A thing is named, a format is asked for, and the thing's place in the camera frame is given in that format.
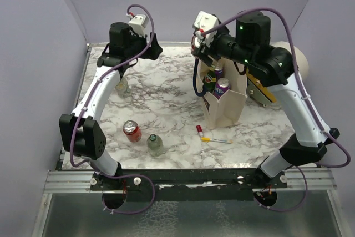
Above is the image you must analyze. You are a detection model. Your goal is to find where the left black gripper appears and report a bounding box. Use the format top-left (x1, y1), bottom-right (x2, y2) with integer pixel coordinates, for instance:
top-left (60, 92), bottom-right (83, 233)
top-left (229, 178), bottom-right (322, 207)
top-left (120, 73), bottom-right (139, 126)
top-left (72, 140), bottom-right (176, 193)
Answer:
top-left (124, 27), bottom-right (161, 60)

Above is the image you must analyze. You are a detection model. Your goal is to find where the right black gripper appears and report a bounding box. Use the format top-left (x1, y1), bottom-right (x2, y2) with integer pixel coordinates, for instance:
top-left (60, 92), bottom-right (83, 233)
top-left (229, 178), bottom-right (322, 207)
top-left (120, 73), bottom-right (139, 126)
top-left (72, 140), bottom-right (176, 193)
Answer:
top-left (191, 24), bottom-right (253, 67)

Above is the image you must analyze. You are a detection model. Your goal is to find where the purple soda can front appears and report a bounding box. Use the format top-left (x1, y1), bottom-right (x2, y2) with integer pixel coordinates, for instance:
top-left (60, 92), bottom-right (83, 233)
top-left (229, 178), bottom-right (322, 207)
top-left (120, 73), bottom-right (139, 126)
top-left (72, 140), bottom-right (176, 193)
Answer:
top-left (215, 63), bottom-right (224, 80)

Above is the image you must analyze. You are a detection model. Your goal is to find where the purple soda can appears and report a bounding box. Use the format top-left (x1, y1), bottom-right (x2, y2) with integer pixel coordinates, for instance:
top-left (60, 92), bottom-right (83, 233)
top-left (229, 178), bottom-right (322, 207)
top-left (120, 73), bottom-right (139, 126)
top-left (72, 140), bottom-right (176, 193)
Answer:
top-left (213, 78), bottom-right (230, 99)
top-left (215, 63), bottom-right (224, 80)

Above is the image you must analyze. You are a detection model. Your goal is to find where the green glass bottle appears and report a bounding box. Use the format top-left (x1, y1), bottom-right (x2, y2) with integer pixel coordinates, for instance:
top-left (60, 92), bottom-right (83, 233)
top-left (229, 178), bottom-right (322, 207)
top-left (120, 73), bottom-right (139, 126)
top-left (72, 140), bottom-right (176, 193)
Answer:
top-left (203, 64), bottom-right (217, 93)

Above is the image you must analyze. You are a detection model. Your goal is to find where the beige canvas bag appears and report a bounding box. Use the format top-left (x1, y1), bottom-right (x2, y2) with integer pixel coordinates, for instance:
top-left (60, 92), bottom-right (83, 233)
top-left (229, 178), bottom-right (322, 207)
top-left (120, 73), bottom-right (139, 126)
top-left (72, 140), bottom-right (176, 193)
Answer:
top-left (192, 58), bottom-right (247, 129)

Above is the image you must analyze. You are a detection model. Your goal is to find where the red soda can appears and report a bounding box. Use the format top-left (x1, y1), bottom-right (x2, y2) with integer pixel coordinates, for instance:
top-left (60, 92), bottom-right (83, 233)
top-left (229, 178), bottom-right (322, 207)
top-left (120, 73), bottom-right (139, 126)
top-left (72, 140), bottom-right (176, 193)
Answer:
top-left (190, 36), bottom-right (200, 53)
top-left (123, 120), bottom-right (142, 143)

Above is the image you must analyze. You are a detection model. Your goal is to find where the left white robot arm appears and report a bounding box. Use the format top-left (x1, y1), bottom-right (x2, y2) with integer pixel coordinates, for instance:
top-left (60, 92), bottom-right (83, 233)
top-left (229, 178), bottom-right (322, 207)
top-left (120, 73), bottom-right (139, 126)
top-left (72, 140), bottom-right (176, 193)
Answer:
top-left (59, 22), bottom-right (163, 190)

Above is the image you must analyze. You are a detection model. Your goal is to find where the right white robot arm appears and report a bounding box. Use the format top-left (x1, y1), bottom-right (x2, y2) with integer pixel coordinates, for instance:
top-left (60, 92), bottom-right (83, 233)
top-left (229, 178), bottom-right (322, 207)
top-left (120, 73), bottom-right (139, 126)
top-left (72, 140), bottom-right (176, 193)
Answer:
top-left (191, 9), bottom-right (339, 188)

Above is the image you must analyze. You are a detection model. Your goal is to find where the clear bottle rear left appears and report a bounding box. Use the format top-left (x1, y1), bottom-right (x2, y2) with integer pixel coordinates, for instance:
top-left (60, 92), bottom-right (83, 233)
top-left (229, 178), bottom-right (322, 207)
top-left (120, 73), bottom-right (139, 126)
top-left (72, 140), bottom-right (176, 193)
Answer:
top-left (115, 77), bottom-right (130, 98)

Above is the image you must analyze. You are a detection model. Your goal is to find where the clear bottle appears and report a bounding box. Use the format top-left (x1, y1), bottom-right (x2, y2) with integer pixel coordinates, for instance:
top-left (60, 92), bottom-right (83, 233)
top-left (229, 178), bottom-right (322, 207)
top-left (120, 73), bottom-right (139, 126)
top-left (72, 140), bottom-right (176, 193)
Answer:
top-left (146, 134), bottom-right (164, 157)
top-left (115, 77), bottom-right (130, 98)

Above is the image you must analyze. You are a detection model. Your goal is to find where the cream cylinder orange yellow face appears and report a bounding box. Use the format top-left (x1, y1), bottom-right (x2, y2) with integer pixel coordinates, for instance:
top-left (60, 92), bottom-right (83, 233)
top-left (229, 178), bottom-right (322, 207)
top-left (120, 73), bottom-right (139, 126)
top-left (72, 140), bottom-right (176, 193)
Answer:
top-left (245, 41), bottom-right (311, 107)

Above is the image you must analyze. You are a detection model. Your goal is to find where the red soda can front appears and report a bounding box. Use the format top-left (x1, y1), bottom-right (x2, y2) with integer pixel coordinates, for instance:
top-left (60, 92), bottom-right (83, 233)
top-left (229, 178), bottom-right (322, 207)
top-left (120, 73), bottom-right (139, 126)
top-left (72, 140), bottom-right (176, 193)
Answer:
top-left (123, 120), bottom-right (142, 143)

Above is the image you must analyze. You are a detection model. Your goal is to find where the red capped small tube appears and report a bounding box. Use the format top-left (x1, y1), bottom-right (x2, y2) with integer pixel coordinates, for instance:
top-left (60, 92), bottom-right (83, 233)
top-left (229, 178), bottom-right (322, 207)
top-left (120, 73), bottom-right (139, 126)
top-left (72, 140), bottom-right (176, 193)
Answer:
top-left (196, 125), bottom-right (204, 138)

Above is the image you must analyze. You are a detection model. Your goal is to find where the yellow white pen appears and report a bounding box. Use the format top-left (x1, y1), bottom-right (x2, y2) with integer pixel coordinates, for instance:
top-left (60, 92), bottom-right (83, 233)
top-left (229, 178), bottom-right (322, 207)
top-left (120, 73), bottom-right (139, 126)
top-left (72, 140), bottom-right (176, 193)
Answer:
top-left (200, 137), bottom-right (233, 144)

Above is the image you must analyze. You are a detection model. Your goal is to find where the clear bottle front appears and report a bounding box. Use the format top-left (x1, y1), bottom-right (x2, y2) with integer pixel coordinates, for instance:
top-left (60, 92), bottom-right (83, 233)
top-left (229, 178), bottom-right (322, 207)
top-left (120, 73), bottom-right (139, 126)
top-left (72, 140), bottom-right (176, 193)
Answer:
top-left (146, 134), bottom-right (164, 157)

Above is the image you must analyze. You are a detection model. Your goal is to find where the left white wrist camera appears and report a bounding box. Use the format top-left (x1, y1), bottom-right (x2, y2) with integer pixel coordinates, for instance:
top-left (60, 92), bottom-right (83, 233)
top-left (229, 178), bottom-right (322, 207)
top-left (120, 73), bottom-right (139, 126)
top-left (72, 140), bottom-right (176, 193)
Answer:
top-left (128, 14), bottom-right (149, 37)

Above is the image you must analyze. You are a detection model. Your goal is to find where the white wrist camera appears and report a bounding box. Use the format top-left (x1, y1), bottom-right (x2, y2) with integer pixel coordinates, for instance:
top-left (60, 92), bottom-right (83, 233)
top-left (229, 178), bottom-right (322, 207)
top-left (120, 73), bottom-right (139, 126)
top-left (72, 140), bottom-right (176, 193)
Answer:
top-left (128, 14), bottom-right (149, 37)
top-left (192, 11), bottom-right (219, 47)

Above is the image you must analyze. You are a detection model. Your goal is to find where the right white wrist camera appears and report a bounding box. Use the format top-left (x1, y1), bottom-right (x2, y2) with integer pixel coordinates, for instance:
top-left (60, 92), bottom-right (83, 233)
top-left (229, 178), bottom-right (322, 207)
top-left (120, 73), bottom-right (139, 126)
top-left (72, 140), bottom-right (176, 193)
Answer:
top-left (192, 11), bottom-right (219, 47)

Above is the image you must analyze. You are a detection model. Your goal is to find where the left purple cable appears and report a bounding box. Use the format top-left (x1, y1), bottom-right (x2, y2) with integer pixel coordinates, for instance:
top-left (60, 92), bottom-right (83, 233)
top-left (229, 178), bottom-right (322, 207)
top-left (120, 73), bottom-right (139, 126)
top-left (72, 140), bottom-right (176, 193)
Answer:
top-left (69, 4), bottom-right (156, 215)

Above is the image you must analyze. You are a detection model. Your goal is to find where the purple cable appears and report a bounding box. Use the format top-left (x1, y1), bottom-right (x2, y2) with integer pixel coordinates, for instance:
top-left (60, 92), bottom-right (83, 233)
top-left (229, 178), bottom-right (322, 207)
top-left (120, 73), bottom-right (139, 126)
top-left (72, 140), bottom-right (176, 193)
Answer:
top-left (201, 7), bottom-right (352, 212)
top-left (69, 4), bottom-right (156, 215)

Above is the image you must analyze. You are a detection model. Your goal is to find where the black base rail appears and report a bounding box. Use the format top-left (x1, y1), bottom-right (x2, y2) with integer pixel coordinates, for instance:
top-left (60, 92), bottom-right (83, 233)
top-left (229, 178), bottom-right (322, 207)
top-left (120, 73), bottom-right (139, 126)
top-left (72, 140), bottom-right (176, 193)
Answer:
top-left (90, 168), bottom-right (287, 202)

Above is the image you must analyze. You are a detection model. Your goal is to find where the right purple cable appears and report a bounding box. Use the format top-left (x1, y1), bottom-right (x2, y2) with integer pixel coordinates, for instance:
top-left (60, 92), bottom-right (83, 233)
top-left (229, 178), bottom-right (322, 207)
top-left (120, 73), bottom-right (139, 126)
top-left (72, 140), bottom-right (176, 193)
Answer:
top-left (201, 7), bottom-right (352, 212)

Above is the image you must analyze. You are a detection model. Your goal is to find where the aluminium frame rail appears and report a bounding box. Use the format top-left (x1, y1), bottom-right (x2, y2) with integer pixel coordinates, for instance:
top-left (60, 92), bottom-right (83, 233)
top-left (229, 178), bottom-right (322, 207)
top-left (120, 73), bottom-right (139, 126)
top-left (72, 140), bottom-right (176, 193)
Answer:
top-left (43, 168), bottom-right (337, 194)

